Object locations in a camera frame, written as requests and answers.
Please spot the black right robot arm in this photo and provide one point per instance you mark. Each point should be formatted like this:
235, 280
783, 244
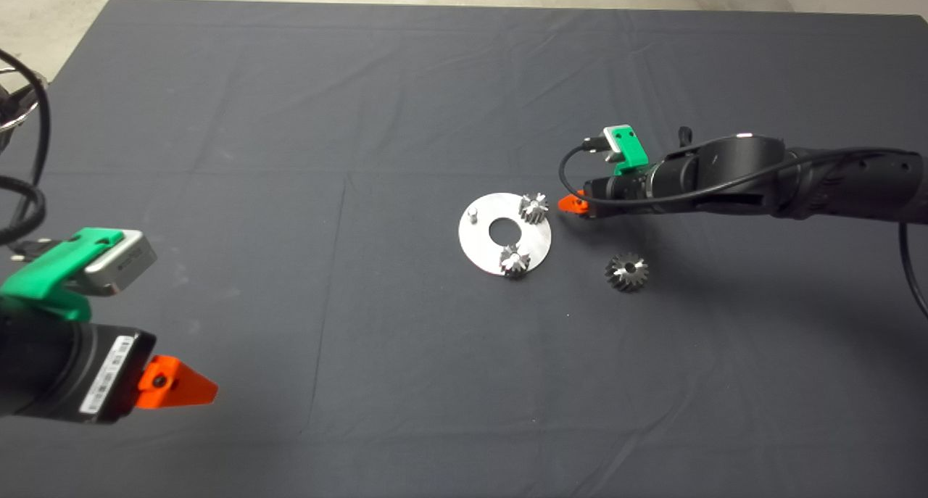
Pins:
834, 183

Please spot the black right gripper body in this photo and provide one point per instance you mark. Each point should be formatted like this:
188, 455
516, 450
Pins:
623, 190

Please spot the black metal chair base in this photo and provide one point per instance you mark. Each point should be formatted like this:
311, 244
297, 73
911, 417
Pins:
18, 103

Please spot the green right wrist camera mount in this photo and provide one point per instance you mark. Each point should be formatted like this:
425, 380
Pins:
631, 150

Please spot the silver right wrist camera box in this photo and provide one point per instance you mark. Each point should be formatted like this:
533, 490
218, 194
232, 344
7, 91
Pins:
610, 139

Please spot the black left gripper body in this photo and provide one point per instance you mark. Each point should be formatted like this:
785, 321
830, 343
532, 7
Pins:
105, 375

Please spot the small steel bevel gear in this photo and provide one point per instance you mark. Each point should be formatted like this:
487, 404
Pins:
513, 260
533, 208

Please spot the dark grey table cloth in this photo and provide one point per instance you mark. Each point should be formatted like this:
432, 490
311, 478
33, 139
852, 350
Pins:
290, 121

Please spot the large steel bevel gear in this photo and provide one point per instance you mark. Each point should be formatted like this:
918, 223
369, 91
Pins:
627, 272

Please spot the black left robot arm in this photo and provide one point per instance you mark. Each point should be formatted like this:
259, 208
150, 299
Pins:
32, 367

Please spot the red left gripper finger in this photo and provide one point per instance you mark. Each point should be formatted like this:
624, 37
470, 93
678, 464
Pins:
181, 389

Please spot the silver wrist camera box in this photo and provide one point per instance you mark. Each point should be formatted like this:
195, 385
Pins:
610, 139
127, 260

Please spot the round metal plate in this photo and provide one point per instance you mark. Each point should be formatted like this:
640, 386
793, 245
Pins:
478, 248

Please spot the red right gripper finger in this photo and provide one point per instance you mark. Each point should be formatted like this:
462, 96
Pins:
574, 204

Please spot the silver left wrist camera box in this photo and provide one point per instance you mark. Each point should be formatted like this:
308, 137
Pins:
127, 260

